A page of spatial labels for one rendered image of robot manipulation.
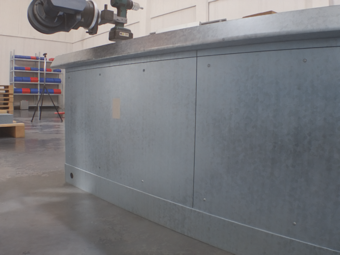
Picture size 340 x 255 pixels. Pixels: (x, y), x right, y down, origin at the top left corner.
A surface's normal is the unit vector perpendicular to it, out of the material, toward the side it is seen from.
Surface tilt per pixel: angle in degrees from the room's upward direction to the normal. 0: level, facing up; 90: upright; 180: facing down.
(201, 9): 90
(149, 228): 0
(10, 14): 90
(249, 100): 90
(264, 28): 67
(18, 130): 90
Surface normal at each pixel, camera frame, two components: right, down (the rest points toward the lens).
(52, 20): 0.67, -0.22
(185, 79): -0.67, 0.04
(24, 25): 0.70, 0.07
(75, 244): 0.02, -1.00
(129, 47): -0.61, -0.35
